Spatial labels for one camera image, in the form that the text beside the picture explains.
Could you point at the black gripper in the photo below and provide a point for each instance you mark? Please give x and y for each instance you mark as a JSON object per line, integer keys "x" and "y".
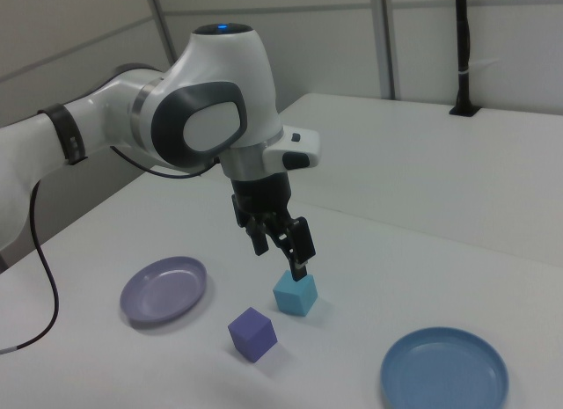
{"x": 261, "y": 195}

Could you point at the light blue cube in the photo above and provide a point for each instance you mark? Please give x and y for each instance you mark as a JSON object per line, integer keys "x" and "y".
{"x": 292, "y": 297}

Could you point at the purple cube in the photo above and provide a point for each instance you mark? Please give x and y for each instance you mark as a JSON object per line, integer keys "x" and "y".
{"x": 250, "y": 336}

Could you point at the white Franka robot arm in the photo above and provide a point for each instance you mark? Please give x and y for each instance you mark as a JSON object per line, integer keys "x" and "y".
{"x": 220, "y": 66}

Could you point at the purple plate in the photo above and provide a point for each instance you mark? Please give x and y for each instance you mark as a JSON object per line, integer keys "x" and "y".
{"x": 163, "y": 292}

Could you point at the blue plate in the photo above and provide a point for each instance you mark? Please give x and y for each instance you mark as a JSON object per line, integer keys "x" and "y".
{"x": 444, "y": 369}

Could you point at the black pole with base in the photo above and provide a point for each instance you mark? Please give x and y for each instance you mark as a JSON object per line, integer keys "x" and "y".
{"x": 462, "y": 53}

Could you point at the grey partition post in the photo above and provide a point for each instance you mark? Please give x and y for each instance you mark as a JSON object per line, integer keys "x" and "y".
{"x": 163, "y": 26}
{"x": 389, "y": 39}

